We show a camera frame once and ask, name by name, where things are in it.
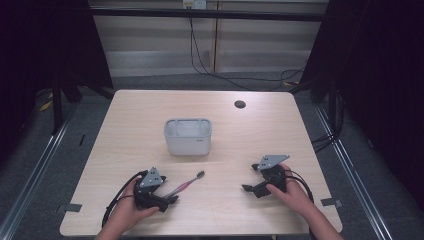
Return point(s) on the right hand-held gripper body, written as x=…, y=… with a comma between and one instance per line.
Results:
x=273, y=175

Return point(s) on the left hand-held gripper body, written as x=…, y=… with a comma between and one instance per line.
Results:
x=146, y=193

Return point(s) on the pink toothbrush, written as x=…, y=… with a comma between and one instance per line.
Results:
x=185, y=184

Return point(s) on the person's left hand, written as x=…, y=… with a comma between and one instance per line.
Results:
x=128, y=210

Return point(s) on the person's right hand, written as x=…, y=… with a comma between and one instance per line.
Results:
x=293, y=196

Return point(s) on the white plastic holder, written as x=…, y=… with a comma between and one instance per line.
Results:
x=187, y=141

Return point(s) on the grey tape piece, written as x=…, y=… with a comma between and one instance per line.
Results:
x=70, y=208
x=331, y=202

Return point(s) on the black metal stand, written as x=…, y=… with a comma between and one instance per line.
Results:
x=57, y=106

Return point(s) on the yellow floor tape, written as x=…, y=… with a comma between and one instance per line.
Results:
x=45, y=105

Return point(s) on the dark curtain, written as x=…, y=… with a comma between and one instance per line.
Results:
x=46, y=50
x=376, y=83

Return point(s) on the metal floor rail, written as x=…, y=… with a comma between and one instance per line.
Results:
x=33, y=173
x=353, y=173

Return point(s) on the black horizontal frame bar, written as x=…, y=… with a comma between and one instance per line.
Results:
x=206, y=14

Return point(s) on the white wall socket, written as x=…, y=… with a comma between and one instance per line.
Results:
x=194, y=4

